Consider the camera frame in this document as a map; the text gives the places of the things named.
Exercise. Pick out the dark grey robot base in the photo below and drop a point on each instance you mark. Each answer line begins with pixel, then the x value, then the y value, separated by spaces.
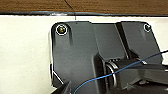
pixel 83 46

